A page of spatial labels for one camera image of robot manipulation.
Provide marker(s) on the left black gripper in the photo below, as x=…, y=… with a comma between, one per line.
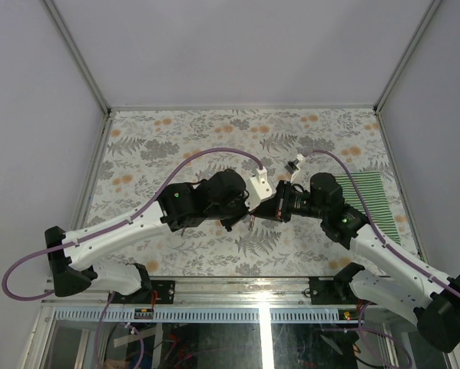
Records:
x=228, y=223

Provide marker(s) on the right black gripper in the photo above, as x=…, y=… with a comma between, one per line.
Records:
x=278, y=208

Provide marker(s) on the silver keyring with keys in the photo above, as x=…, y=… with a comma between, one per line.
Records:
x=251, y=224

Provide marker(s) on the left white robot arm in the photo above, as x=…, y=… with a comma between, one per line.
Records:
x=76, y=257

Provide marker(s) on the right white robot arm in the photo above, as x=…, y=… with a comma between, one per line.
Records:
x=423, y=295

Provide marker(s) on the green striped cloth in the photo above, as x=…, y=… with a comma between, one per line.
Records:
x=370, y=186

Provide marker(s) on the floral patterned table mat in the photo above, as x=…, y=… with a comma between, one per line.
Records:
x=143, y=148

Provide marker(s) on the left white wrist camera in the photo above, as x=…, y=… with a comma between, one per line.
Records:
x=259, y=189

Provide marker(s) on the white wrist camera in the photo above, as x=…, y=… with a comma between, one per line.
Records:
x=293, y=168
x=259, y=189

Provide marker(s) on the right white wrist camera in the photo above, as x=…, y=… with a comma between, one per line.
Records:
x=293, y=168

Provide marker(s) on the aluminium front rail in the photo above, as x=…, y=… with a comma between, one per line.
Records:
x=242, y=292

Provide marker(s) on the white slotted cable duct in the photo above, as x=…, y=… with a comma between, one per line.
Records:
x=207, y=315

